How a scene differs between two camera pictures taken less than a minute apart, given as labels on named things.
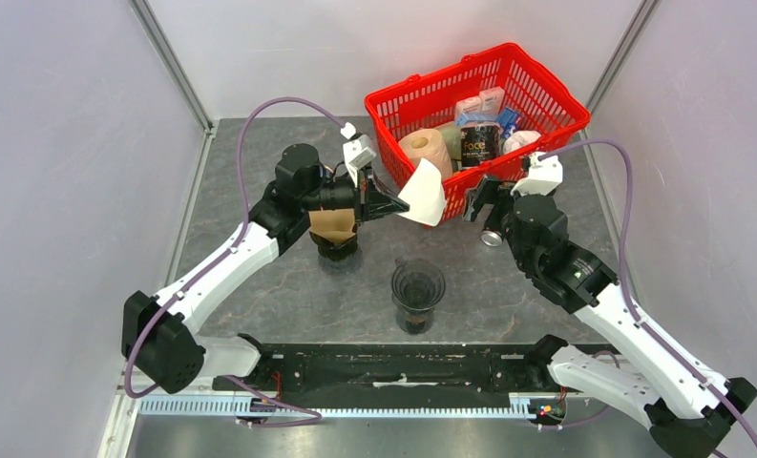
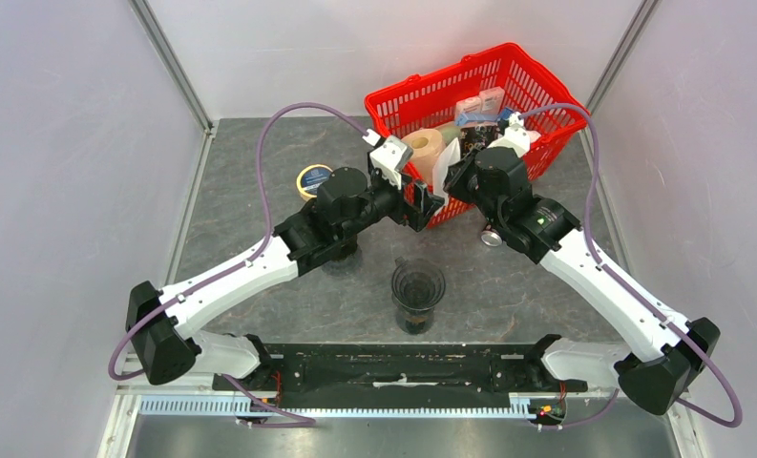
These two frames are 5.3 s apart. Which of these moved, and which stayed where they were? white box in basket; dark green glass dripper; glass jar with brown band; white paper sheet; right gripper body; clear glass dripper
Moved: right gripper body; white paper sheet
Stayed: dark green glass dripper; glass jar with brown band; white box in basket; clear glass dripper
